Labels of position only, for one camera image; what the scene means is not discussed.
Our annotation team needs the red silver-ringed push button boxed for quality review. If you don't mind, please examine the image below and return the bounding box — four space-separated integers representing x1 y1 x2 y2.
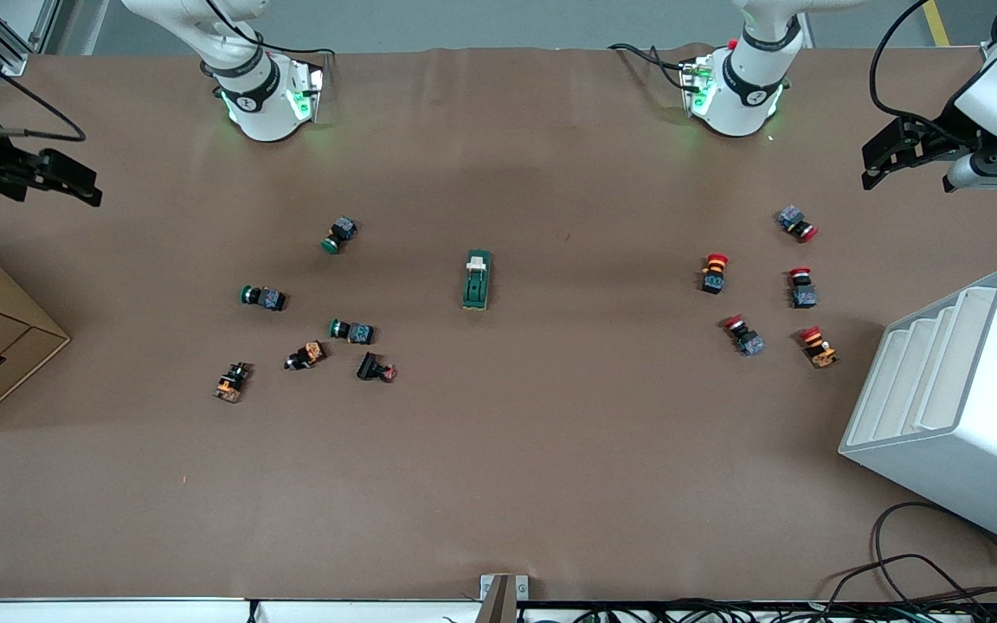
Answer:
719 314 766 357
777 205 820 244
788 267 819 310

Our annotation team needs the red button orange contact block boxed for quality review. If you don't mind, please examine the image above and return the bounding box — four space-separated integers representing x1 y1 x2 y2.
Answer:
798 325 839 369

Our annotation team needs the red orange-ringed button black block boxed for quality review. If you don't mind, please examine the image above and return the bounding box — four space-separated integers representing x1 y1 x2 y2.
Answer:
699 253 730 296

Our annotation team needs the green push button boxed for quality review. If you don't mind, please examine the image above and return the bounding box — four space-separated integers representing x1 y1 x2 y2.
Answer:
329 318 377 345
240 284 287 312
321 216 358 255

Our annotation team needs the black button orange contact block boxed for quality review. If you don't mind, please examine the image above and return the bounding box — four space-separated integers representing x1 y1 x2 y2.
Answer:
213 362 254 404
284 341 329 372

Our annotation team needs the white slotted shelf box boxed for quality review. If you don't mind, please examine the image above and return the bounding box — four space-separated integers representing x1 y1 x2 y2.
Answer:
839 267 997 557

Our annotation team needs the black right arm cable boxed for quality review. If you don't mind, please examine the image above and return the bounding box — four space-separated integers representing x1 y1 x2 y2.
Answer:
0 26 87 142

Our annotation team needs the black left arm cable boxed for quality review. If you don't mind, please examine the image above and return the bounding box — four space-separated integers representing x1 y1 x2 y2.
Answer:
869 0 936 124

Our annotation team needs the black arm base cable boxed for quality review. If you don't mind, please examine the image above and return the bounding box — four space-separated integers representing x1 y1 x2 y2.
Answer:
609 42 698 92

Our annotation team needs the black switch red lens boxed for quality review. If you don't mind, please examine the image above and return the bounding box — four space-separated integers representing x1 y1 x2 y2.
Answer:
356 351 398 383

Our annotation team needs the black looped cable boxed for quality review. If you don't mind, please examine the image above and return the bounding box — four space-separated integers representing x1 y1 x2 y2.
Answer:
871 500 997 600

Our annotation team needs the grey metal table bracket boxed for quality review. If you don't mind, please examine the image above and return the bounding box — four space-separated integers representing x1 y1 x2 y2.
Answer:
479 574 530 623

